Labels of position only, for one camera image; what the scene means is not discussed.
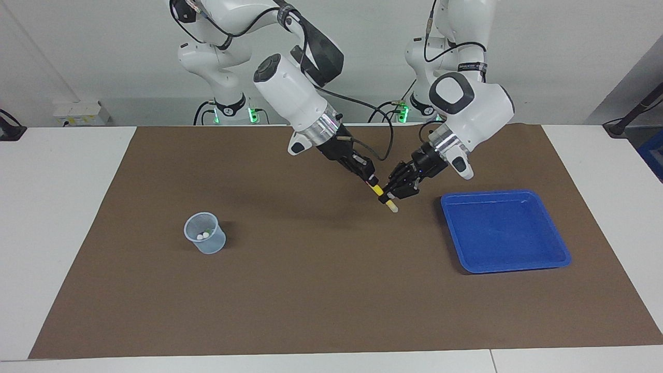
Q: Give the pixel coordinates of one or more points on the blue plastic tray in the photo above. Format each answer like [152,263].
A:
[502,233]

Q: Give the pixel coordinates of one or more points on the blue storage box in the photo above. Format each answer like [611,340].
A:
[653,155]

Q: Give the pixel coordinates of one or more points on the translucent plastic cup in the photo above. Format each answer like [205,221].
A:
[210,246]

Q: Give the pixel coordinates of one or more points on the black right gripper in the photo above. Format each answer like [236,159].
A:
[339,150]

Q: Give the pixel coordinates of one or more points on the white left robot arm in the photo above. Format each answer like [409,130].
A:
[476,109]

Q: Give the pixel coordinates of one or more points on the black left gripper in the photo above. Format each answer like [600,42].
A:
[429,160]

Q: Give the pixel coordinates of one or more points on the white power strip box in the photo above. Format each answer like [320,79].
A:
[80,114]

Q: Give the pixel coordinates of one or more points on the black stand base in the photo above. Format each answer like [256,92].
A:
[10,132]

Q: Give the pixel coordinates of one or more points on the black tripod pole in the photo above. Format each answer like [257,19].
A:
[634,114]

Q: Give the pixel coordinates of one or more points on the yellow pen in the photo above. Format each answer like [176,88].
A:
[387,201]

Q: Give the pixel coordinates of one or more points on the brown table mat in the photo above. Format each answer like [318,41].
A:
[311,290]

